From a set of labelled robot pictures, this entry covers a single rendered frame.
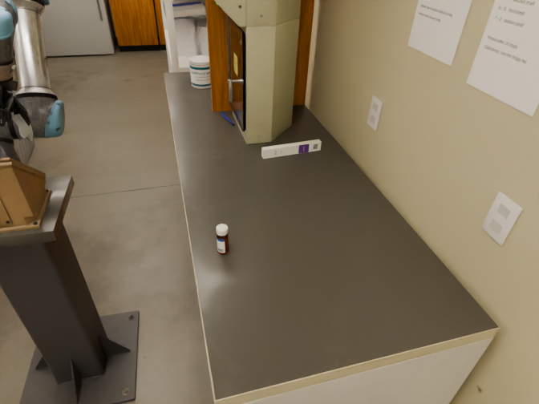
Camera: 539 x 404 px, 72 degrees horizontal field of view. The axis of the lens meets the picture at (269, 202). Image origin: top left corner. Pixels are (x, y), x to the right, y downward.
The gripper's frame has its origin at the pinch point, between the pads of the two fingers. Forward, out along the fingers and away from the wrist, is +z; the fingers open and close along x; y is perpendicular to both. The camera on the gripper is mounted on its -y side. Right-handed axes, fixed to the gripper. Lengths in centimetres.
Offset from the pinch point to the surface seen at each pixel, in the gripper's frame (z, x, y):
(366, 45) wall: -49, 109, -27
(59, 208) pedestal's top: 23.8, 15.9, 2.8
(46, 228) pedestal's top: 22.8, 13.6, 12.5
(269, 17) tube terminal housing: -44, 73, -37
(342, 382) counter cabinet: -5, 80, 75
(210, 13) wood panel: -27, 61, -72
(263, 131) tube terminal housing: -2, 87, -30
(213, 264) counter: 3, 57, 38
